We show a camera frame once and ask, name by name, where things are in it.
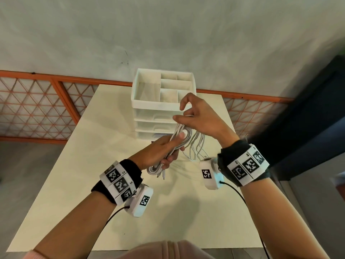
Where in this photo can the person's right hand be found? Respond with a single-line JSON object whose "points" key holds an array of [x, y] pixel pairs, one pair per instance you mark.
{"points": [[210, 121]]}

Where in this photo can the person's left hand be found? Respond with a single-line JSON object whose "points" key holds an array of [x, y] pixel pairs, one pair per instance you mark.
{"points": [[153, 153]]}

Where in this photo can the person's left thumb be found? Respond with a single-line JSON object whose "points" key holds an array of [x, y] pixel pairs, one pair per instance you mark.
{"points": [[175, 138]]}

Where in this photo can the person's right thumb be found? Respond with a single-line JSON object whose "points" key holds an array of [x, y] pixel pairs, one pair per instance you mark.
{"points": [[184, 120]]}

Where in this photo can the person's right forearm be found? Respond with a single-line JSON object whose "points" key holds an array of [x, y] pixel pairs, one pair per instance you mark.
{"points": [[277, 221]]}

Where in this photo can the person's left forearm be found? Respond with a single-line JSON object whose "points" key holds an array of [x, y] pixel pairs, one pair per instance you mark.
{"points": [[72, 231]]}

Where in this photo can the white plastic drawer organizer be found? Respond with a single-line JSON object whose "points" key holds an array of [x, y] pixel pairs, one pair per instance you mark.
{"points": [[147, 91]]}

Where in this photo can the black wristband with marker tags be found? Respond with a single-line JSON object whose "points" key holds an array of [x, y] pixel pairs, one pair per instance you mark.
{"points": [[246, 164], [118, 183]]}

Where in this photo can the dark cabinet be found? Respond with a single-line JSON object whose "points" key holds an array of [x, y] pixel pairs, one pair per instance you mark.
{"points": [[310, 126]]}

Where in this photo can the orange metal mesh railing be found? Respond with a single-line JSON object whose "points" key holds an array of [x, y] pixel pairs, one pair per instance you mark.
{"points": [[27, 75]]}

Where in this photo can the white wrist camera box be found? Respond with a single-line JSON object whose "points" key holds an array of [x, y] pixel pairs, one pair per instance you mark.
{"points": [[209, 172], [140, 199]]}

